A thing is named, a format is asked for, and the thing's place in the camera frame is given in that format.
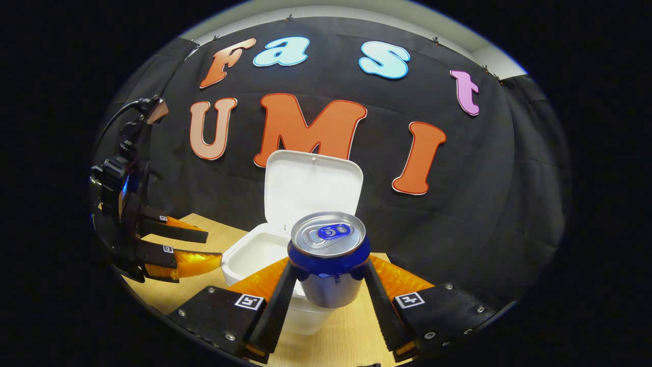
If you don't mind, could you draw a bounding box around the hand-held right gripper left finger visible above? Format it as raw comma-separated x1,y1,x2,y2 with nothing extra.
167,257,298,363

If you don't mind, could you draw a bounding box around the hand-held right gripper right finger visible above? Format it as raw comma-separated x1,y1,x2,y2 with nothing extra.
363,255,497,362

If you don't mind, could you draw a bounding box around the blue silver pop can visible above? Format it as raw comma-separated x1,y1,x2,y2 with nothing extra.
287,211,371,309

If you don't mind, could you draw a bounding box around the white desktop garbage bin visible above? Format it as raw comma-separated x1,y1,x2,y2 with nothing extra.
222,149,364,336

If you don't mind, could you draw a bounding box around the wooden desktop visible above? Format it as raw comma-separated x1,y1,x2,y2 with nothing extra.
120,213,433,367

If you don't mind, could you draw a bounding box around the black backdrop cloth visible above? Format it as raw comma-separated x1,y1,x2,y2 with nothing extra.
92,15,567,327

